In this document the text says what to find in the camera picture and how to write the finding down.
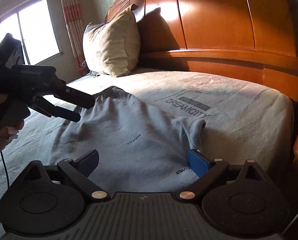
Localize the grey pyjama trousers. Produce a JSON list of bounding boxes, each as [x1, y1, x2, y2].
[[49, 87, 205, 194]]

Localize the window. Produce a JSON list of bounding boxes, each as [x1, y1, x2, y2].
[[0, 0, 63, 65]]

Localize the beige pillow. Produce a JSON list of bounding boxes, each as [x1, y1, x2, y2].
[[82, 4, 141, 77]]

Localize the pink striped right curtain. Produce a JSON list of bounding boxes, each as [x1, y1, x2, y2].
[[61, 0, 89, 76]]

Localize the orange wooden headboard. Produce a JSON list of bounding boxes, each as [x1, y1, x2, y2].
[[105, 0, 298, 181]]

